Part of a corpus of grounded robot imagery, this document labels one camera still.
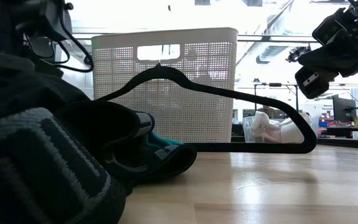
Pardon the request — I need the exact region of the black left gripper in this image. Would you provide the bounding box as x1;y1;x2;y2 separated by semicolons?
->
0;0;74;77

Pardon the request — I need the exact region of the white garment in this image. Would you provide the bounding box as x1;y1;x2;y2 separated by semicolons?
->
249;111;312;144

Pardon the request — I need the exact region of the dark briefs lettered waistband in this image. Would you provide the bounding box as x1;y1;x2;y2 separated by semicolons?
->
0;70;198;185

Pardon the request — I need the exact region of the black velvet clothes hanger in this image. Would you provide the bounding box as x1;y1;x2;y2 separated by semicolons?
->
96;44;319;155

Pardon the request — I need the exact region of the white printed sign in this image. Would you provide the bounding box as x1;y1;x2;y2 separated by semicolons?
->
303;102;334;118

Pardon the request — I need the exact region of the black monitor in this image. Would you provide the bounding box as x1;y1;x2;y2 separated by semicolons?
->
332;95;357;123

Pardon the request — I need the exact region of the black metal stand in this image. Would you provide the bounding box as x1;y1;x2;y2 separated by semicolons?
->
252;82;300;112

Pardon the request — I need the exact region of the person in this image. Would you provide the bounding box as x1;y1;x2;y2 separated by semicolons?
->
257;105;277;119

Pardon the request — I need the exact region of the clear plastic bin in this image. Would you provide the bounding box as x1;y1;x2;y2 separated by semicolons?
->
242;114;320;144

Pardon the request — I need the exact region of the white perforated laundry basket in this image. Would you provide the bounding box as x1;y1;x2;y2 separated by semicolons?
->
91;27;239;144

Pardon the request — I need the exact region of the teal cloth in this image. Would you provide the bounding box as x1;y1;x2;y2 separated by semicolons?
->
147;130;185;149

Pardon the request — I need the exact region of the black mounted camera device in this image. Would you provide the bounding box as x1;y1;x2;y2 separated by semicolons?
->
286;45;312;63

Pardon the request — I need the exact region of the black aluminium mount frame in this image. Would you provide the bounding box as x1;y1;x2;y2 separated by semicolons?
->
316;136;358;151

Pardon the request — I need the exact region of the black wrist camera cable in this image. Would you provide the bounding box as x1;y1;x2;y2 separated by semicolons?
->
53;7;95;74

